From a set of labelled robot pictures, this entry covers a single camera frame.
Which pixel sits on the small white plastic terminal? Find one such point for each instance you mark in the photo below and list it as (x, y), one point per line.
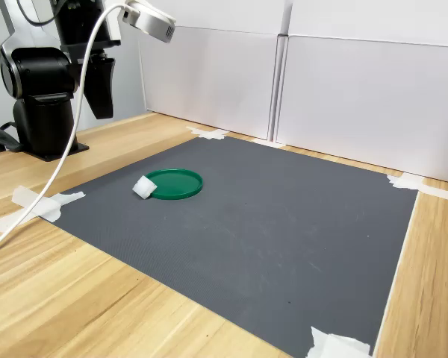
(145, 187)

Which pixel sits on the white partition panel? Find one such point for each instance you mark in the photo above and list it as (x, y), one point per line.
(209, 74)
(358, 104)

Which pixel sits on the white camera box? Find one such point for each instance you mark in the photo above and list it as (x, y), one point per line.
(153, 20)

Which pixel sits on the dark grey mat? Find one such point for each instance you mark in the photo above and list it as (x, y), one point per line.
(265, 223)

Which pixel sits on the white tape strip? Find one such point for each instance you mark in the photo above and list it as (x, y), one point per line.
(46, 209)
(218, 135)
(72, 196)
(343, 343)
(267, 143)
(444, 194)
(405, 181)
(321, 352)
(198, 131)

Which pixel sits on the clear partition joining post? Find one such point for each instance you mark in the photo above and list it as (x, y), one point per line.
(279, 74)

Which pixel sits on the round green lid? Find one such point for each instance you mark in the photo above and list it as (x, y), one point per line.
(175, 184)

